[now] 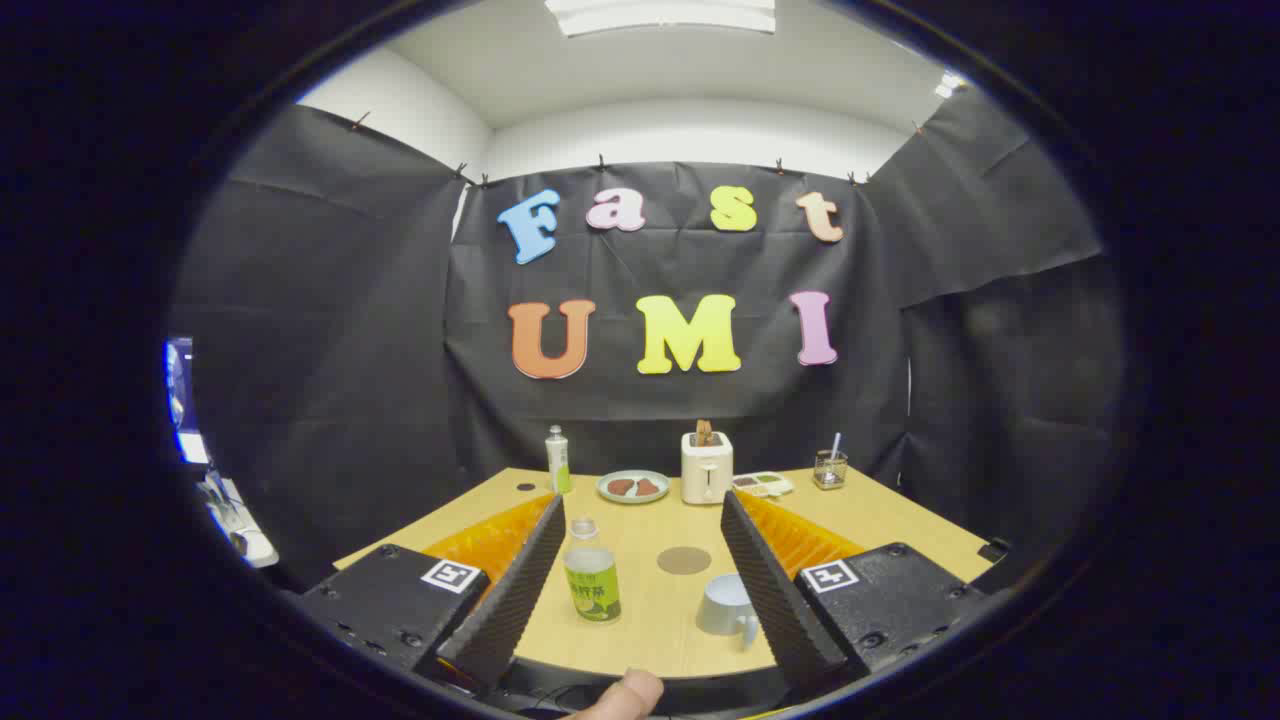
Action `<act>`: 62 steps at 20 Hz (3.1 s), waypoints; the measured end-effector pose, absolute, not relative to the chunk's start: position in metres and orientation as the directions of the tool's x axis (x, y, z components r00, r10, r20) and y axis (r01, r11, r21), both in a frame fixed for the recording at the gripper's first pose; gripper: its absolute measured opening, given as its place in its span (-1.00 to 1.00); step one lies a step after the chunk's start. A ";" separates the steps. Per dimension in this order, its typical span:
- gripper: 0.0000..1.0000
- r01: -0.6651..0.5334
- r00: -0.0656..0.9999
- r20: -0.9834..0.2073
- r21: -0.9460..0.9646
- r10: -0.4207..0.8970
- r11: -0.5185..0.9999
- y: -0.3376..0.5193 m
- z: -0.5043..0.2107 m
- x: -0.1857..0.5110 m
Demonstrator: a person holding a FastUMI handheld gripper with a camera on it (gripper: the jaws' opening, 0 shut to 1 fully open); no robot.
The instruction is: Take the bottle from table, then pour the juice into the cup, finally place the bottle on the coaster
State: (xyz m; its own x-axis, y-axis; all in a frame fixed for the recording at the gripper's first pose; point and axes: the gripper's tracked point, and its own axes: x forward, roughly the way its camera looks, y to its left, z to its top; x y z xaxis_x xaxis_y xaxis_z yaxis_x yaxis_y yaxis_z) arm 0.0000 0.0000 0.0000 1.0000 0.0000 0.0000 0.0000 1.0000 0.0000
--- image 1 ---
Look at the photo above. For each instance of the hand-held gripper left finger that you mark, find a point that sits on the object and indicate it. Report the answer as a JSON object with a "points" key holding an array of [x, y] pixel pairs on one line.
{"points": [[515, 600]]}

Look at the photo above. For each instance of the white divided tray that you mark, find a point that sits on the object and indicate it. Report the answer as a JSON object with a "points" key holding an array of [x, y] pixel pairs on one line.
{"points": [[763, 484]]}

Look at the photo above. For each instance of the long ceiling light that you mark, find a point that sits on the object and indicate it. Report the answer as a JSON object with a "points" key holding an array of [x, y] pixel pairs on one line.
{"points": [[660, 15]]}

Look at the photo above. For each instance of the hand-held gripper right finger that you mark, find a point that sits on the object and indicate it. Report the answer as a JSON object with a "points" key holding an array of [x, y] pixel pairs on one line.
{"points": [[770, 590]]}

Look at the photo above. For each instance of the green label juice bottle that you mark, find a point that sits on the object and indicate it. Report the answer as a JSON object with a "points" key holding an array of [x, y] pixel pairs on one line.
{"points": [[592, 590]]}

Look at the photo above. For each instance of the small black box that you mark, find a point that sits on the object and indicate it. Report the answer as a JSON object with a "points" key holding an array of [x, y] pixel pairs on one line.
{"points": [[993, 550]]}

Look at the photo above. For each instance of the brown toast slice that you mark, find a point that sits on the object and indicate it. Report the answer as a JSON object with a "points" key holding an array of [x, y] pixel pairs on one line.
{"points": [[704, 433]]}

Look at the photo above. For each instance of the white toaster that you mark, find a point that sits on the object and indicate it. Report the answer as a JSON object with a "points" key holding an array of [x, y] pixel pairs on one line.
{"points": [[706, 470]]}

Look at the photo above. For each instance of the brown food piece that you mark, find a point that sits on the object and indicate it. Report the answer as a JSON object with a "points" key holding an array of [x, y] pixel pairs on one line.
{"points": [[621, 487], [647, 488]]}

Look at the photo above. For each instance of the round brown coaster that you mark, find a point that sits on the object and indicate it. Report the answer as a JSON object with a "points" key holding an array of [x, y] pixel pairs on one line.
{"points": [[684, 560]]}

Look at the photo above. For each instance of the slim white green bottle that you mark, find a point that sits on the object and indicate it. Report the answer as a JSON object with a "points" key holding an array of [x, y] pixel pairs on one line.
{"points": [[558, 465]]}

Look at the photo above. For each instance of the small ceiling light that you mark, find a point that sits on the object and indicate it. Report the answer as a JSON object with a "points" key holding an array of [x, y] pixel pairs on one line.
{"points": [[950, 84]]}

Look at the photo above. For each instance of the wooden table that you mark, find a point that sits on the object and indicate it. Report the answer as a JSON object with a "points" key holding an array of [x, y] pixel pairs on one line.
{"points": [[650, 625]]}

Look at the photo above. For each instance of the pale blue cup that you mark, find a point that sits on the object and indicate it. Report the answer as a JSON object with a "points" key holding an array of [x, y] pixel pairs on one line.
{"points": [[722, 605]]}

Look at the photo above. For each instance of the pale green plate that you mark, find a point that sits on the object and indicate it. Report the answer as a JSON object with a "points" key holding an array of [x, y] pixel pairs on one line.
{"points": [[632, 498]]}

